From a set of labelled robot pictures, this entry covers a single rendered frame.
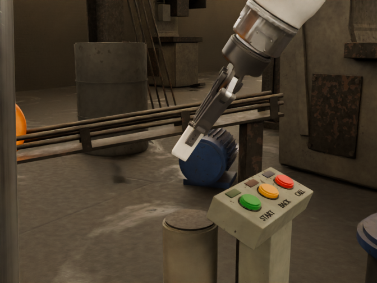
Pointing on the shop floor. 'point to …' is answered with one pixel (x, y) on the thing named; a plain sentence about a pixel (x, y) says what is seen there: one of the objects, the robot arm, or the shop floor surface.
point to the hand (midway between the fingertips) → (188, 141)
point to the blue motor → (211, 161)
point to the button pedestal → (261, 227)
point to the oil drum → (111, 86)
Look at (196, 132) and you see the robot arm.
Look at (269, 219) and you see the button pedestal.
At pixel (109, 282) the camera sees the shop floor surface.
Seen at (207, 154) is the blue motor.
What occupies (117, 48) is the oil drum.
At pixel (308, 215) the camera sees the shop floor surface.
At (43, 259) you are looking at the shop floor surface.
